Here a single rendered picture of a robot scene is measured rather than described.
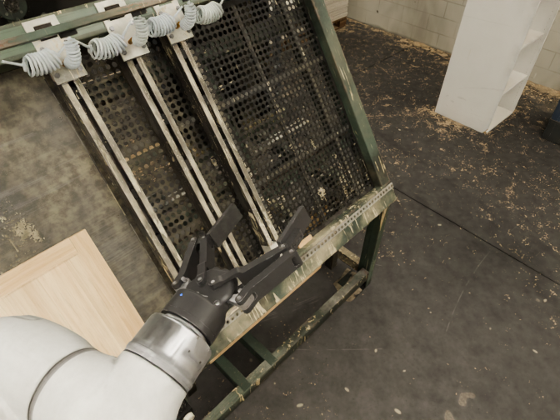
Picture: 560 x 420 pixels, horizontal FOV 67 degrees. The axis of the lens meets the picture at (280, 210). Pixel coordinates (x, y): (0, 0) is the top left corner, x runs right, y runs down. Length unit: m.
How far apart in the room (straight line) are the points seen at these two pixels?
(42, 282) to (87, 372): 1.05
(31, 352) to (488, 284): 2.99
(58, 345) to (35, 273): 0.99
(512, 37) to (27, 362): 4.19
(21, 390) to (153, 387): 0.15
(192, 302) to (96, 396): 0.14
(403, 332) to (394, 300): 0.24
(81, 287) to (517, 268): 2.85
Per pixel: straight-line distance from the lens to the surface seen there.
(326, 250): 2.03
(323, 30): 2.19
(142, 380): 0.50
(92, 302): 1.59
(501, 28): 4.38
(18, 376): 0.57
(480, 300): 3.16
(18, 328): 0.61
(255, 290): 0.52
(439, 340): 2.89
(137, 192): 1.55
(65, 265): 1.56
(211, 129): 1.70
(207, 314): 0.53
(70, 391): 0.52
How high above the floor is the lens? 2.39
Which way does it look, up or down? 44 degrees down
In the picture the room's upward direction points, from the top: straight up
